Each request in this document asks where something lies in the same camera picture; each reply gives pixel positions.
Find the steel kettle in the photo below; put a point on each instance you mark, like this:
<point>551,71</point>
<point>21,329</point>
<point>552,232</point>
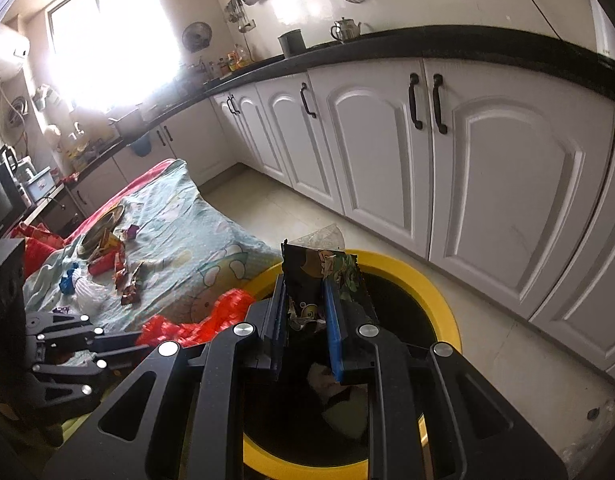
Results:
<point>345,30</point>

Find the red floral pillow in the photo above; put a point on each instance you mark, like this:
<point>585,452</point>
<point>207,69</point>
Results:
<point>37,247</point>

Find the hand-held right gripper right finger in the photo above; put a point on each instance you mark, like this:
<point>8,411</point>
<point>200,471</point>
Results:
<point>335,340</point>

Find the white paper scrap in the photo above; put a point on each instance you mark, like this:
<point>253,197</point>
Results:
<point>340,400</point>

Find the small dark candy wrapper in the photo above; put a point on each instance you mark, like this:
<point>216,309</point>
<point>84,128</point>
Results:
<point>62,310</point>

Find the steel cooking pot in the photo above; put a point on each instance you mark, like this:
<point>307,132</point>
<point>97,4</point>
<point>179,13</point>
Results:
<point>128,122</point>

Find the clear crumpled plastic sheet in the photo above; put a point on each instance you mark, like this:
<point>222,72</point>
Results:
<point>597,430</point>

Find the yellow round bin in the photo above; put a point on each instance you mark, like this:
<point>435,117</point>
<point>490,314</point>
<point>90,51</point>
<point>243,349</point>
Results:
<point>427,285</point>

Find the white water heater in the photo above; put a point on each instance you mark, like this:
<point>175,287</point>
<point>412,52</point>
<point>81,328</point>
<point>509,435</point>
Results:
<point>5,52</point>

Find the group of condiment bottles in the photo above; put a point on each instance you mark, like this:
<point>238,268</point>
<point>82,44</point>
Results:
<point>235,60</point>

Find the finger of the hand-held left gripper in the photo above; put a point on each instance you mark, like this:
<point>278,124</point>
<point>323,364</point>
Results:
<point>62,325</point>
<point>67,375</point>

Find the grey floor rag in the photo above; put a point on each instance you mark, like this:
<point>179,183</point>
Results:
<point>320,237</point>

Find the round brass plate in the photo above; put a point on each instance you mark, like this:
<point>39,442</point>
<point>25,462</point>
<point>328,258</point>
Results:
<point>100,220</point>

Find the red and yellow snack wrapper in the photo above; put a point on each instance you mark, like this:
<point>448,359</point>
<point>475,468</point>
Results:
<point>105,260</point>

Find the red crinkled plastic bag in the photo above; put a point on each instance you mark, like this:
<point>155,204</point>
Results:
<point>197,322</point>

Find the black microwave oven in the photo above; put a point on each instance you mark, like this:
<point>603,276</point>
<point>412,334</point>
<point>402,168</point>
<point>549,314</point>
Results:
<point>2,205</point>

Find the light blue printed blanket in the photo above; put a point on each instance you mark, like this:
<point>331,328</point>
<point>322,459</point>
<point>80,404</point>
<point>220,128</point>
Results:
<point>187,240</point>

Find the dark metal pot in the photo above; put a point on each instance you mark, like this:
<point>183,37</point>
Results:
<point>292,44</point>

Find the pink bed sheet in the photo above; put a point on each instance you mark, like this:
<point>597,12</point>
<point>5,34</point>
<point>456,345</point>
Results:
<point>132,185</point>

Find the white storage box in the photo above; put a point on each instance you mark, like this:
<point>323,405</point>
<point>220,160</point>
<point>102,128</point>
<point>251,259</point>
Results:
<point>40,185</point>

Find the dark blue hanging bucket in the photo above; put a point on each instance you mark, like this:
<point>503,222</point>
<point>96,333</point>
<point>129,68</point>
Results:
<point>140,146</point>

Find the bright window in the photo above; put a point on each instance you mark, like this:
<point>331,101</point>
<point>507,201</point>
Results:
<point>112,35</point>

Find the small purple candy wrapper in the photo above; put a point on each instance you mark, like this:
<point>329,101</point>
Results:
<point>129,232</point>

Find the dark green snack wrapper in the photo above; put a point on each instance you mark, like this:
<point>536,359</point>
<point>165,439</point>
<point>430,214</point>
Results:
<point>302,265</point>

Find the black kitchen countertop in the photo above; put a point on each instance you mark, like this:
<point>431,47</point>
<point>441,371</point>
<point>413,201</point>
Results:
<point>437,40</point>

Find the white kitchen cabinets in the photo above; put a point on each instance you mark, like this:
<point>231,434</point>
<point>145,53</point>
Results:
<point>512,185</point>

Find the blue wrapper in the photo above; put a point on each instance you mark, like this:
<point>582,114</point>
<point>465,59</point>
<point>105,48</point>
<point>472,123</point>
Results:
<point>67,280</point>

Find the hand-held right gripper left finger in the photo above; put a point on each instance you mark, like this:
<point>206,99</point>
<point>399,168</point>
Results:
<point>277,340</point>

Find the black electric kettle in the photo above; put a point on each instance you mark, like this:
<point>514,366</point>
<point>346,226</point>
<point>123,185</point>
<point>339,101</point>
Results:
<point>5,157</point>

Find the small wall fan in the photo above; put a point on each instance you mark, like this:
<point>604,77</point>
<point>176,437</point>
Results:
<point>196,37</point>

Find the hanging utensil rack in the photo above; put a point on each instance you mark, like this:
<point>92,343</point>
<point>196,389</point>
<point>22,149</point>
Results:
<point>240,12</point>

